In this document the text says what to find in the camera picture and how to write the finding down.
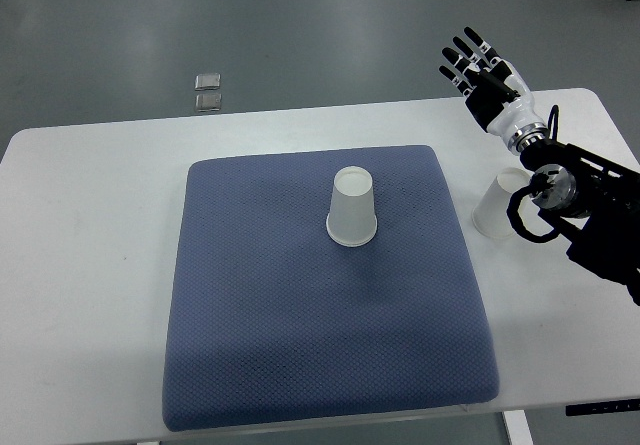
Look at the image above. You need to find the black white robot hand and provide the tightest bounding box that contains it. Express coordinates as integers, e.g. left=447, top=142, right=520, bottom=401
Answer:
left=439, top=27, right=550, bottom=155

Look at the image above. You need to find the white paper cup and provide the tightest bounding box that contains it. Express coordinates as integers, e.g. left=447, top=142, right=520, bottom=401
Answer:
left=471, top=167, right=529, bottom=240
left=326, top=166, right=377, bottom=247

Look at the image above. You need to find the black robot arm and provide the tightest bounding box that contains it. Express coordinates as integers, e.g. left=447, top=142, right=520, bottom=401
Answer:
left=506, top=106, right=639, bottom=303

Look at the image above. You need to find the upper metal floor plate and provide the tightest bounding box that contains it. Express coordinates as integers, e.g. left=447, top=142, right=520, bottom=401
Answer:
left=194, top=72, right=221, bottom=91

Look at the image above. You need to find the metal floor plate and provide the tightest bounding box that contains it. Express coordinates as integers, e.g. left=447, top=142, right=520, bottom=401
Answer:
left=194, top=72, right=221, bottom=91
left=195, top=93, right=222, bottom=113

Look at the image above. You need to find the lower metal floor plate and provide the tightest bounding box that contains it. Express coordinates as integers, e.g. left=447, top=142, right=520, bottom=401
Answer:
left=195, top=93, right=222, bottom=113

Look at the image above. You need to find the blue fabric cushion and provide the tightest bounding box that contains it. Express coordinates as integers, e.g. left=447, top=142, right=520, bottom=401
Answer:
left=162, top=145, right=499, bottom=431

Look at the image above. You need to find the black table control panel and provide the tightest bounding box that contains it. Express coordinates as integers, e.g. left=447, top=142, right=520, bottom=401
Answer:
left=565, top=399, right=640, bottom=417

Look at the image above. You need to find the white table leg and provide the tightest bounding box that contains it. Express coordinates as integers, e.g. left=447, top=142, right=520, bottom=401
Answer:
left=502, top=410, right=534, bottom=445

